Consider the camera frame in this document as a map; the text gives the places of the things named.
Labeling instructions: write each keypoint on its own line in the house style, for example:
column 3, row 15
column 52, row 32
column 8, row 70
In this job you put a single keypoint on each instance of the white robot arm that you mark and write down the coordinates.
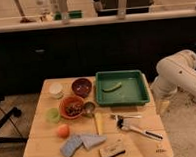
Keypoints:
column 177, row 70

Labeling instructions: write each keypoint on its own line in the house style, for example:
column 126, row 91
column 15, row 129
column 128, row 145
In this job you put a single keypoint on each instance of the purple bowl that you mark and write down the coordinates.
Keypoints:
column 82, row 87

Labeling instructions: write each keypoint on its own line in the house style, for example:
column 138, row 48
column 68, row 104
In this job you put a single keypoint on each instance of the orange bowl with food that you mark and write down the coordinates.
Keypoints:
column 71, row 107

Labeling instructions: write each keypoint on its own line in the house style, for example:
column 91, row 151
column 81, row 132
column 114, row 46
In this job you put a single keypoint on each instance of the green plastic tray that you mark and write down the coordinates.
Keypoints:
column 132, row 92

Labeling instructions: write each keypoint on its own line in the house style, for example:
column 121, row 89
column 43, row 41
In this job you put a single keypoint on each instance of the small metal cup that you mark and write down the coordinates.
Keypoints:
column 89, row 108

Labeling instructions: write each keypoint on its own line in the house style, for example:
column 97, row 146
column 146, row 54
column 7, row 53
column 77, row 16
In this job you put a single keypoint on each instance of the yellow banana-like stick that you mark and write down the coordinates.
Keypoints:
column 99, row 123

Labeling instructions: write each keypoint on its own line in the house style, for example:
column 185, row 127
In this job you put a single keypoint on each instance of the silver fork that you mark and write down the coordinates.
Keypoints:
column 116, row 116

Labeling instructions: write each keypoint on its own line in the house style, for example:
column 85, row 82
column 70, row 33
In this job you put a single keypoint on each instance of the white cup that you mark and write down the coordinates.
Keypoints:
column 55, row 90

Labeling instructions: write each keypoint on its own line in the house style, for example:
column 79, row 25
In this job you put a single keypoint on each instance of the light green cup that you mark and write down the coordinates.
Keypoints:
column 53, row 115

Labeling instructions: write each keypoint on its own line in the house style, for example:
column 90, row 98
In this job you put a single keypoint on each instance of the orange peach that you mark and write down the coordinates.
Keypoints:
column 63, row 131

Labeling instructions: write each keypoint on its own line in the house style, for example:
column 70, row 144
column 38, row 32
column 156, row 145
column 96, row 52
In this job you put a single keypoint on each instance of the grey cloth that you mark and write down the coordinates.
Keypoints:
column 91, row 140

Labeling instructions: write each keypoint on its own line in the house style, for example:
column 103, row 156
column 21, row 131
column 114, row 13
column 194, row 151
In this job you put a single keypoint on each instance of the wooden block eraser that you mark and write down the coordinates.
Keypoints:
column 113, row 149

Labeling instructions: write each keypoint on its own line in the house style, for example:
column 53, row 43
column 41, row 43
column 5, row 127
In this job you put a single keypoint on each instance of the blue sponge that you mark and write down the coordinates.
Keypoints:
column 71, row 145

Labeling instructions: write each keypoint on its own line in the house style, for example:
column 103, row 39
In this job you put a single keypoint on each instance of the black chair base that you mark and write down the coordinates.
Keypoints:
column 9, row 133

